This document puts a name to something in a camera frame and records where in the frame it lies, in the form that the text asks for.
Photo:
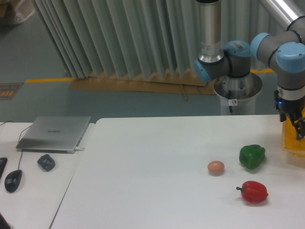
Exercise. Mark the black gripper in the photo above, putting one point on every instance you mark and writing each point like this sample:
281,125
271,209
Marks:
291,109

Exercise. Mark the brown egg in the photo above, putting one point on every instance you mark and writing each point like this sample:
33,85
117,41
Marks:
216,168

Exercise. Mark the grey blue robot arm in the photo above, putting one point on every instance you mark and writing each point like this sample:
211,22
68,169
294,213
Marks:
284,54

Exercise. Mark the yellow plastic basket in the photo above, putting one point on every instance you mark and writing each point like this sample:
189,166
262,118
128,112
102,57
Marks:
290,142

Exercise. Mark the green bell pepper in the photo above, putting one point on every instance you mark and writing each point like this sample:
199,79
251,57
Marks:
251,156

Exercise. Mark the red bell pepper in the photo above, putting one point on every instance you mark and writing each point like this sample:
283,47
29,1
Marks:
253,192

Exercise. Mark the brown cardboard sheet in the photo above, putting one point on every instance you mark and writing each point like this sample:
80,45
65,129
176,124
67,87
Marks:
185,84

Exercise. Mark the grey folding curtain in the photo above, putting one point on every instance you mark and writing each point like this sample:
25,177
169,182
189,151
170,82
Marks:
147,40

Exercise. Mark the white usb plug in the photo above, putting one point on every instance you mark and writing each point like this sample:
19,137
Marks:
79,149

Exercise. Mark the silver laptop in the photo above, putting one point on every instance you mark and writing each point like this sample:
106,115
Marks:
54,134

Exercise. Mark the black earbuds case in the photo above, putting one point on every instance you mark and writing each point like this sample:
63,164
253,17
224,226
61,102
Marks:
46,162

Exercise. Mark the black computer mouse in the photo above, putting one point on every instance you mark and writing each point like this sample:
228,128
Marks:
12,180

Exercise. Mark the black keyboard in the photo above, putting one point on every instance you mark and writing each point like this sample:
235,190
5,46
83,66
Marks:
3,162

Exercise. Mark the plastic wrapped cardboard boxes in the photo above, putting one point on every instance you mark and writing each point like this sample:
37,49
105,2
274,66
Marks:
13,12

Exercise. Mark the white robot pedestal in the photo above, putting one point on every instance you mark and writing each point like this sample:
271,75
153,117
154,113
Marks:
238,95

